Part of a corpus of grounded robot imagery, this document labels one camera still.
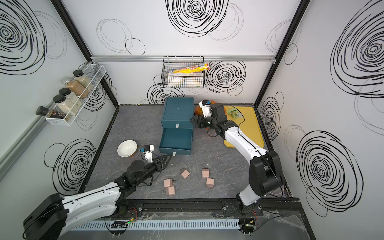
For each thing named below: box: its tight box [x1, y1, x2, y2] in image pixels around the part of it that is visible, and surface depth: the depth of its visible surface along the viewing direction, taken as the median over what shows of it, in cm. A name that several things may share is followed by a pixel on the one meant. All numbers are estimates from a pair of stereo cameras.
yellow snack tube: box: [167, 62, 211, 74], surface depth 89 cm
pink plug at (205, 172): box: [202, 168, 210, 178], surface depth 86 cm
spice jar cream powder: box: [53, 94, 79, 117], surface depth 67 cm
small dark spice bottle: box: [35, 106, 67, 119], surface depth 62 cm
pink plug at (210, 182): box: [206, 177, 215, 188], surface depth 82 cm
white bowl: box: [117, 139, 138, 158], surface depth 95 cm
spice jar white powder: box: [58, 87, 83, 109], surface depth 70 cm
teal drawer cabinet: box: [158, 97, 194, 156], surface depth 91 cm
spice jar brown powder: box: [62, 77, 90, 99], surface depth 74 cm
